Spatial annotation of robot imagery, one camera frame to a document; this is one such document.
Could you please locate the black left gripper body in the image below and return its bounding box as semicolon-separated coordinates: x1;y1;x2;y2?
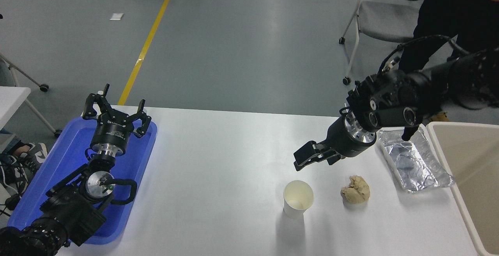
90;117;135;150

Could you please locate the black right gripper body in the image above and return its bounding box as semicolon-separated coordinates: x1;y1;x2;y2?
326;117;375;159

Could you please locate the white paper cup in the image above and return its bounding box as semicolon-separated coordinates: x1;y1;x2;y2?
283;180;315;219

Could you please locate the crumpled tan paper ball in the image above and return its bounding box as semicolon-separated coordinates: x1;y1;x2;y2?
340;175;370;205

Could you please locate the blue plastic tray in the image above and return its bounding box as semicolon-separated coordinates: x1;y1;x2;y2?
7;117;158;245

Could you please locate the silver foil tray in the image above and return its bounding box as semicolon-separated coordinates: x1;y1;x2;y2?
377;125;456;194

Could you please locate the person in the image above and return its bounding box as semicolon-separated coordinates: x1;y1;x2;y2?
398;0;499;122
0;129;48;178

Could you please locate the white table with caster legs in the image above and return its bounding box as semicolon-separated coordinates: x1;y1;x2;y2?
0;53;63;138

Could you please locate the grey chair on casters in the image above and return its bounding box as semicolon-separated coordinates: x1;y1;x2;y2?
339;0;430;86

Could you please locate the large pale bin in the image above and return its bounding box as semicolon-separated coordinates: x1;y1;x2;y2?
426;122;499;256

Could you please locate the black cable bundle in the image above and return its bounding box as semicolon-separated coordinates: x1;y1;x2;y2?
0;159;25;217

